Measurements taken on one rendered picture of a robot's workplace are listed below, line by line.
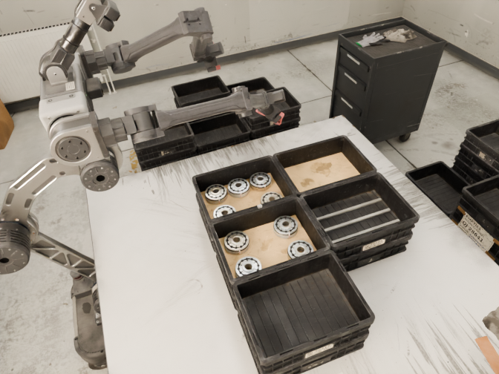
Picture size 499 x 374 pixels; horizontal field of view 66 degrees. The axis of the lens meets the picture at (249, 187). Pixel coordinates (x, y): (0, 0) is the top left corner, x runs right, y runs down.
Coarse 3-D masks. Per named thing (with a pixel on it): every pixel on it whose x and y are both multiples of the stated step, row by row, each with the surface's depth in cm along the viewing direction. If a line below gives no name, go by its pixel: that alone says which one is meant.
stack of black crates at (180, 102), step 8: (200, 80) 307; (208, 80) 310; (216, 80) 312; (176, 88) 304; (184, 88) 306; (192, 88) 309; (200, 88) 312; (208, 88) 314; (216, 88) 316; (224, 88) 300; (176, 96) 290; (184, 96) 309; (192, 96) 309; (200, 96) 308; (208, 96) 288; (216, 96) 289; (224, 96) 292; (176, 104) 303; (184, 104) 283; (192, 104) 286
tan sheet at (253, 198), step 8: (272, 184) 184; (200, 192) 182; (256, 192) 180; (264, 192) 180; (280, 192) 180; (232, 200) 177; (240, 200) 177; (248, 200) 177; (256, 200) 177; (208, 208) 175; (216, 208) 174; (240, 208) 174
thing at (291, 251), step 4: (296, 240) 155; (300, 240) 155; (292, 244) 154; (296, 244) 154; (300, 244) 154; (304, 244) 154; (308, 244) 154; (288, 248) 153; (292, 248) 153; (308, 248) 152; (312, 248) 152; (288, 252) 151; (292, 252) 151; (308, 252) 151; (292, 256) 150; (296, 256) 150
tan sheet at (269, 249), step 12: (252, 228) 165; (264, 228) 165; (300, 228) 164; (252, 240) 160; (264, 240) 160; (276, 240) 160; (288, 240) 159; (228, 252) 156; (252, 252) 156; (264, 252) 156; (276, 252) 155; (264, 264) 152
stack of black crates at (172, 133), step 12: (168, 132) 276; (180, 132) 275; (192, 132) 257; (144, 144) 267; (156, 144) 249; (168, 144) 252; (180, 144) 257; (192, 144) 261; (144, 156) 252; (156, 156) 256; (168, 156) 258; (180, 156) 263; (192, 156) 267; (144, 168) 258
